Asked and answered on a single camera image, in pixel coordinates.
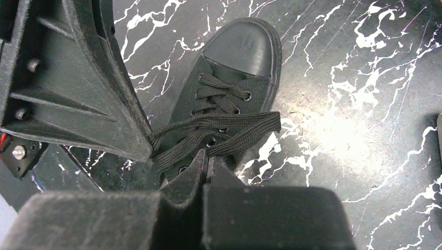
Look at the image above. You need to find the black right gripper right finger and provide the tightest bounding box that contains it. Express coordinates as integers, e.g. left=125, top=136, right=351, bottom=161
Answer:
left=202, top=157, right=356, bottom=249

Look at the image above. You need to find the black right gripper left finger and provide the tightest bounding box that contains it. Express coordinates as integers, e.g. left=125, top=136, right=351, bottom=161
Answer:
left=1, top=149, right=207, bottom=249

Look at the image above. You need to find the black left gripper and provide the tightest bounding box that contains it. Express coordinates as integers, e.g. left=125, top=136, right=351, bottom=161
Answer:
left=1, top=1, right=152, bottom=179

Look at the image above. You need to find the black canvas shoe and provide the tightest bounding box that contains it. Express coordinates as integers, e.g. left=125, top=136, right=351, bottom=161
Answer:
left=150, top=17, right=282, bottom=181

